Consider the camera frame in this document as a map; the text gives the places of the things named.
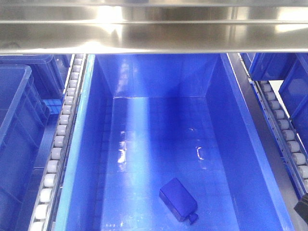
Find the blue block part with knob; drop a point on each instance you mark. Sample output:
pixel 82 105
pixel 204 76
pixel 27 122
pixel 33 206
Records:
pixel 179 201

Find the steel shelf beam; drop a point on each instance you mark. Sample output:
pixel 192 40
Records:
pixel 153 26

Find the large blue center bin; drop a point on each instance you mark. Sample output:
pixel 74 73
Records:
pixel 145 119

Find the right roller track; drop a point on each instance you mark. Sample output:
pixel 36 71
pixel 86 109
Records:
pixel 266 72

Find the roller track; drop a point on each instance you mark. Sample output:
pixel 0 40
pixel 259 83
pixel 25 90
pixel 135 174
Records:
pixel 49 191
pixel 266 72

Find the blue bin at left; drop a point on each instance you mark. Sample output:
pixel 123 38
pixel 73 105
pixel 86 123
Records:
pixel 23 118

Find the blue bin at right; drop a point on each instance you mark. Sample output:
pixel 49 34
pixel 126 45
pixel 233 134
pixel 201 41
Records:
pixel 294 93

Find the left roller track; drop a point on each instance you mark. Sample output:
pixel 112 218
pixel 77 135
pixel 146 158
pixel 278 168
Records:
pixel 49 191

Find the dark gripper corner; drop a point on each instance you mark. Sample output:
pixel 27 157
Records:
pixel 301 207

